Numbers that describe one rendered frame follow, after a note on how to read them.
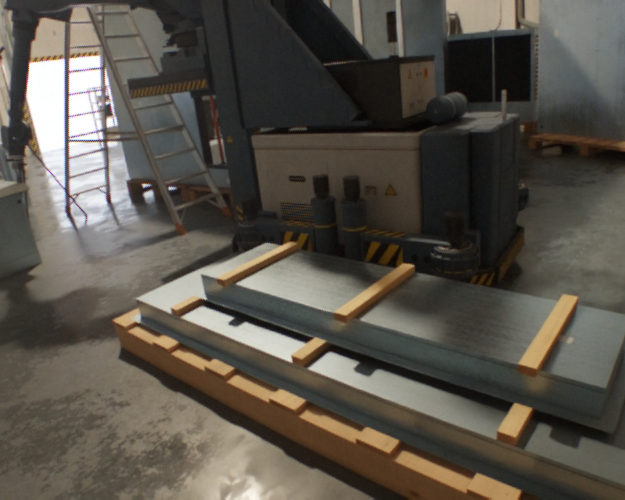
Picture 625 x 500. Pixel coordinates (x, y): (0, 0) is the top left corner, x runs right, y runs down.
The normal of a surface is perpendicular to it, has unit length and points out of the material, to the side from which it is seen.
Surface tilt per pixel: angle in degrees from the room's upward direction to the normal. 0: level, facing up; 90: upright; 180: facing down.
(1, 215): 90
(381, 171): 90
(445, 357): 90
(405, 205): 90
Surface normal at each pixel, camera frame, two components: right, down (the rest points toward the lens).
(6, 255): 0.81, 0.14
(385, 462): -0.63, 0.35
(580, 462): -0.11, -0.92
